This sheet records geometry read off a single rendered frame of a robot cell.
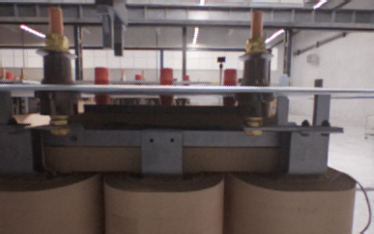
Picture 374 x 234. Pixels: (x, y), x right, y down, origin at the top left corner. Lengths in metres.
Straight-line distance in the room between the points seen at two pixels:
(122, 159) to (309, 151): 0.60
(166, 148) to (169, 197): 0.14
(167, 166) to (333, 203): 0.49
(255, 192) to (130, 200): 0.37
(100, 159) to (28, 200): 0.21
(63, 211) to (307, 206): 0.72
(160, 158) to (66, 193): 0.30
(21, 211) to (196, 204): 0.49
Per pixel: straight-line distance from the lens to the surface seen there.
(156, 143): 0.56
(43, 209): 0.72
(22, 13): 11.41
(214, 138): 0.61
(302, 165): 0.68
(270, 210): 0.66
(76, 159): 0.76
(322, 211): 0.72
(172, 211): 0.59
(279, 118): 0.98
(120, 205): 0.62
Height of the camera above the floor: 1.33
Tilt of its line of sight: 5 degrees down
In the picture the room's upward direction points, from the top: 1 degrees clockwise
